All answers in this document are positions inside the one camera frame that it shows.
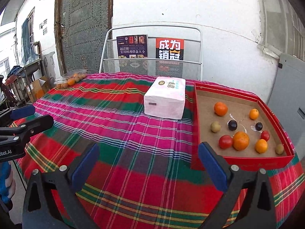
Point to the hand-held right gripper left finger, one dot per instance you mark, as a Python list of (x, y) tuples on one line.
[(85, 167)]

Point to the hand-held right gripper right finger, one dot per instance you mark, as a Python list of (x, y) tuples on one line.
[(212, 165)]

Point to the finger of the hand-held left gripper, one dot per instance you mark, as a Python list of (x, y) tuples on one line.
[(40, 124), (22, 112)]

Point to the red cardboard box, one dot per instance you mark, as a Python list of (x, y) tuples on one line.
[(238, 163)]

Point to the red tomato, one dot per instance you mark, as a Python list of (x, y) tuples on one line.
[(265, 135), (225, 141)]

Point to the green-brown kiwi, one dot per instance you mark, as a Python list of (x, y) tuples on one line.
[(215, 126), (279, 148)]

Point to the dark purple plum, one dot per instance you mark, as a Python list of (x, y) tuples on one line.
[(258, 125), (232, 125)]

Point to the small yellow-orange orange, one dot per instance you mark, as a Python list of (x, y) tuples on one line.
[(254, 114), (261, 146)]

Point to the person's left hand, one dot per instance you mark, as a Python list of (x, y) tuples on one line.
[(6, 179)]

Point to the open brown cardboard box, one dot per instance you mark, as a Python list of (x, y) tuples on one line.
[(39, 82)]

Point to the red green plaid tablecloth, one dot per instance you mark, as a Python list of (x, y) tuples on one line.
[(119, 136)]

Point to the rusty metal machine stand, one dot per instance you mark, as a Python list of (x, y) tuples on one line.
[(31, 66)]

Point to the clear plastic container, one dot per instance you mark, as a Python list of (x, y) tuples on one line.
[(59, 80)]

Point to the small mandarin orange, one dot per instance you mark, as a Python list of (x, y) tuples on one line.
[(71, 82)]

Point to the window with blue curtain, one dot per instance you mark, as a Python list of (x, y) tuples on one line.
[(26, 35)]

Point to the pink white tissue pack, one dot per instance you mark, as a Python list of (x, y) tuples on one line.
[(164, 100)]

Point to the studded grey metal door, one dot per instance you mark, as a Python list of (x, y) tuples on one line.
[(83, 28)]

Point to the grey metal cabinet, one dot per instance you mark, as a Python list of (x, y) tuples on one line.
[(286, 81)]

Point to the purple cookbook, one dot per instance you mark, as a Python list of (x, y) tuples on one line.
[(132, 50)]

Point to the orange black book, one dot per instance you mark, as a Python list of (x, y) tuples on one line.
[(170, 50)]

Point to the barred window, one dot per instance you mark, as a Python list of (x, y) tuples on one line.
[(286, 16)]

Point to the black printed wall notice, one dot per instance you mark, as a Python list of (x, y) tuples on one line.
[(44, 26)]

